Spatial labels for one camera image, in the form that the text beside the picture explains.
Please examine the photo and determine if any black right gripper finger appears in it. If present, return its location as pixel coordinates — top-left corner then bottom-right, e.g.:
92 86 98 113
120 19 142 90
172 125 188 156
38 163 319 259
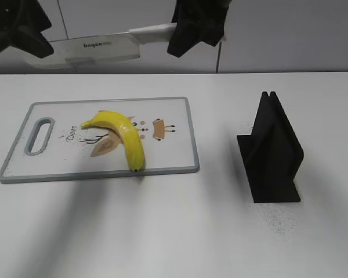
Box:
0 0 50 28
172 0 231 46
167 20 201 57

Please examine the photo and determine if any yellow plastic banana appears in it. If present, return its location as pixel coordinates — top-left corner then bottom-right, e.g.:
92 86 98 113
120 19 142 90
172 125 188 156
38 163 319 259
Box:
81 111 145 172

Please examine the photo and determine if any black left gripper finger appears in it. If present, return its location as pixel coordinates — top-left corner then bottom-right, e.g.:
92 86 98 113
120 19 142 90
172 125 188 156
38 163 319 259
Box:
0 23 54 58

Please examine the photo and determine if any black knife stand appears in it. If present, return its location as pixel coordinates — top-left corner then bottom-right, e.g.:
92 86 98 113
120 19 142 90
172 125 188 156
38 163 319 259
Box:
237 92 304 203

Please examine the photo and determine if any white grey-rimmed cutting board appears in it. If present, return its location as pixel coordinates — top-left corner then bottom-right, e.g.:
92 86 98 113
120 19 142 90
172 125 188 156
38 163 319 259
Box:
0 97 200 184

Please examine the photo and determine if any white-handled cleaver knife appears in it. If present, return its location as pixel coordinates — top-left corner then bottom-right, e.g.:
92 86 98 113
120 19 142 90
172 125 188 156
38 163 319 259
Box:
23 23 176 69

